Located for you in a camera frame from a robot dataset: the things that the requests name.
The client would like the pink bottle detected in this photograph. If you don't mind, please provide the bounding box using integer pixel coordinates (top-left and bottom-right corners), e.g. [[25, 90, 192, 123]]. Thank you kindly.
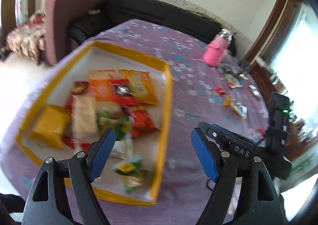
[[202, 29, 235, 67]]

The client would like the orange cracker packet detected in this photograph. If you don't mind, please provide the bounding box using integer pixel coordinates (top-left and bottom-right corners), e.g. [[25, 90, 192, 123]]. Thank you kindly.
[[88, 70, 117, 102]]

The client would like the red-orange chips packet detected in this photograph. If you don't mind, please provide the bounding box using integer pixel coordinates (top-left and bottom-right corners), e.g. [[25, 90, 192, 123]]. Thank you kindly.
[[123, 105, 159, 138]]

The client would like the purple floral bedsheet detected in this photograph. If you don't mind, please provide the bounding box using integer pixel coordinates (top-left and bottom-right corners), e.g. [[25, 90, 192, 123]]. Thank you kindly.
[[0, 19, 281, 225]]

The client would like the beige cracker packet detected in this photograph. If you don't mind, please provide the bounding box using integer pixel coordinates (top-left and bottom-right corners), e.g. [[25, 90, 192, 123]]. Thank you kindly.
[[72, 96, 98, 141]]

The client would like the black cable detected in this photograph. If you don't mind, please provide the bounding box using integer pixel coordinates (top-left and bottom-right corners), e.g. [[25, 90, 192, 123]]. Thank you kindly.
[[205, 179, 219, 191]]

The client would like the large yellow-orange snack packet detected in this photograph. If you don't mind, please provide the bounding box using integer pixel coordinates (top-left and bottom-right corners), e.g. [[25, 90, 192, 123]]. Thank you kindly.
[[119, 70, 159, 106]]

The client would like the red packet with silver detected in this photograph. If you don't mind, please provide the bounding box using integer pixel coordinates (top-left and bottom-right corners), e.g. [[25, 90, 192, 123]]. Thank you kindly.
[[109, 78, 140, 106]]

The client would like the green yellow snack packet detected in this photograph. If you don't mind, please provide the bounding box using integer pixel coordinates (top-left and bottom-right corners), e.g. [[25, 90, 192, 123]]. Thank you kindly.
[[112, 157, 149, 193]]

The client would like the black sofa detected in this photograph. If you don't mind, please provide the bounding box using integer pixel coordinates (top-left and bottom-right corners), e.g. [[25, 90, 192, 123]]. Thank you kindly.
[[68, 0, 236, 55]]

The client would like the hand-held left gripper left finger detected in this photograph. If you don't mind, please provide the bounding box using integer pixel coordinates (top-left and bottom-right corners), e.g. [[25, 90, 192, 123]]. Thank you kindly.
[[23, 129, 116, 225]]

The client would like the yellow cardboard box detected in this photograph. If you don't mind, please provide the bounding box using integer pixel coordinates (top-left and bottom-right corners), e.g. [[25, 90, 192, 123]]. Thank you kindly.
[[15, 40, 173, 207]]

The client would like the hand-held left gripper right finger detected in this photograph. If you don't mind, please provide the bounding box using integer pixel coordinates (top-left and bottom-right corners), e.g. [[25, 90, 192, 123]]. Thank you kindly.
[[192, 127, 284, 225]]

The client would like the maroon armchair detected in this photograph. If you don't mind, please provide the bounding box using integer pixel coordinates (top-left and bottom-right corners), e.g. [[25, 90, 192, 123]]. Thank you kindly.
[[45, 0, 110, 67]]

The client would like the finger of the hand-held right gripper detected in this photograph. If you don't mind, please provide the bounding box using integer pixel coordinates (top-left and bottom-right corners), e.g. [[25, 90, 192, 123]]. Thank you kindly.
[[198, 121, 264, 161]]

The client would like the plain yellow snack packet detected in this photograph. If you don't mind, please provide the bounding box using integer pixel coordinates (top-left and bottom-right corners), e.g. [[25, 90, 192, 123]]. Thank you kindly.
[[30, 104, 72, 150]]

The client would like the wooden door frame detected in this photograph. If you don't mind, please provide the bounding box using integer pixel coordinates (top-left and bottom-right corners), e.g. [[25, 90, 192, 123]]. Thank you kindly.
[[243, 0, 303, 106]]

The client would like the white red packet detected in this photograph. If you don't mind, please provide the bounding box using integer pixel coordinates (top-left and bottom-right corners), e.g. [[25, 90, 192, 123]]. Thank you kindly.
[[224, 73, 249, 89]]

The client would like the white green bag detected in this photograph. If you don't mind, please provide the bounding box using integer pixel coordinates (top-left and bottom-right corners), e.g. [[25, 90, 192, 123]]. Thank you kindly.
[[281, 146, 318, 186]]

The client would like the dark red snack packet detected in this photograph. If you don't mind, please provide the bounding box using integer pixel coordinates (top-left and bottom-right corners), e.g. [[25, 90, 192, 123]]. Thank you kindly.
[[66, 81, 90, 110]]

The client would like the white snack packet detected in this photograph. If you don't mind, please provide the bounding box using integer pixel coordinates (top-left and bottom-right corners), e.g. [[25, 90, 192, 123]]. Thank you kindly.
[[109, 138, 135, 159]]

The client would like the brown patterned cloth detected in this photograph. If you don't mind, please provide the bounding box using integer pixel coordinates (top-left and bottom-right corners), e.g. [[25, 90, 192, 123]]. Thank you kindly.
[[6, 14, 46, 64]]

